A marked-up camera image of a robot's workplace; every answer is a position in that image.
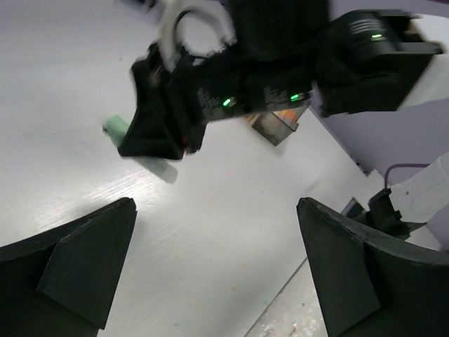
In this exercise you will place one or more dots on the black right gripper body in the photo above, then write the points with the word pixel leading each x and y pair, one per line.
pixel 275 41

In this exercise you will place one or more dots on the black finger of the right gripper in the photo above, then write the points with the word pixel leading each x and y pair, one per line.
pixel 152 123

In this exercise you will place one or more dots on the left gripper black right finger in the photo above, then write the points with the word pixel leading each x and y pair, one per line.
pixel 369 283

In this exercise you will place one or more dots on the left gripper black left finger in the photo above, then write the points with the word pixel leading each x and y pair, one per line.
pixel 62 282

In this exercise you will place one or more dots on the green highlighter pen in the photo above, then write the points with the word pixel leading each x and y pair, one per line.
pixel 117 129

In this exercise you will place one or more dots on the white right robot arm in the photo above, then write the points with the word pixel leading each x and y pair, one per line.
pixel 366 60

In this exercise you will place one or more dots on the compartmented organizer tray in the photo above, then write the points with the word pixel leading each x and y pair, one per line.
pixel 277 126

